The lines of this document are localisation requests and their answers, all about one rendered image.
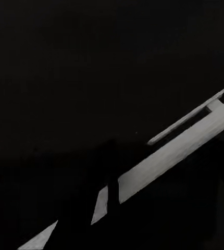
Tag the desk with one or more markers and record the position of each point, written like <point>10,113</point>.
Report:
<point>77,73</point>

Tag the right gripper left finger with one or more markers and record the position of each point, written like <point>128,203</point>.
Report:
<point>72,230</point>

